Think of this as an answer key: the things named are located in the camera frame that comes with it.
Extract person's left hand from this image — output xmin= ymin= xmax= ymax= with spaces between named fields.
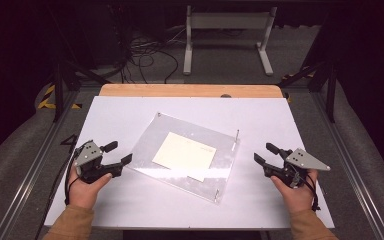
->
xmin=67 ymin=164 xmax=113 ymax=210

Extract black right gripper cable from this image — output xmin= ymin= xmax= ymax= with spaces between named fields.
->
xmin=304 ymin=173 xmax=322 ymax=213

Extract yellow black hazard tape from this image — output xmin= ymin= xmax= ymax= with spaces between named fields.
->
xmin=37 ymin=83 xmax=83 ymax=110
xmin=281 ymin=65 xmax=316 ymax=81

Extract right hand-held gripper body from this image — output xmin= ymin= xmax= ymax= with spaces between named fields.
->
xmin=263 ymin=148 xmax=332 ymax=190

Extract white board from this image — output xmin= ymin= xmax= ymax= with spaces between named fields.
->
xmin=43 ymin=95 xmax=335 ymax=231

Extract black tripod stand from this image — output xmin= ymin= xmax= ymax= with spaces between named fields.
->
xmin=277 ymin=60 xmax=339 ymax=124
xmin=51 ymin=59 xmax=112 ymax=123

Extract black floor cables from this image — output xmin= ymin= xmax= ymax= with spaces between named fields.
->
xmin=118 ymin=24 xmax=188 ymax=85

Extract grey metal stand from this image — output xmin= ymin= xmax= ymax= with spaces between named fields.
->
xmin=183 ymin=4 xmax=278 ymax=77

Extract aluminium rail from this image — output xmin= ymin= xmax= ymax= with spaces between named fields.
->
xmin=312 ymin=90 xmax=384 ymax=240
xmin=0 ymin=89 xmax=81 ymax=240

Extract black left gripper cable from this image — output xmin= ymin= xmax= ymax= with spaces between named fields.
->
xmin=64 ymin=146 xmax=82 ymax=206

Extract painting print card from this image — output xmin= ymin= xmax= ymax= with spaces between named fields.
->
xmin=151 ymin=131 xmax=218 ymax=183

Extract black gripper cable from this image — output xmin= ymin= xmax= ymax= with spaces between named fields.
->
xmin=64 ymin=146 xmax=82 ymax=206
xmin=304 ymin=173 xmax=322 ymax=213

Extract wooden table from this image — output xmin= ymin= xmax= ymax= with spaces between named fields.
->
xmin=98 ymin=83 xmax=284 ymax=99

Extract clear acrylic photo frame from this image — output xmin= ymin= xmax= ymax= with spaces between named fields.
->
xmin=125 ymin=112 xmax=241 ymax=204

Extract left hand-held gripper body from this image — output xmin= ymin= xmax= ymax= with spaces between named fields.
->
xmin=73 ymin=139 xmax=124 ymax=185

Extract person's right hand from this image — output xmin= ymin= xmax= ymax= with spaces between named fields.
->
xmin=270 ymin=169 xmax=319 ymax=214

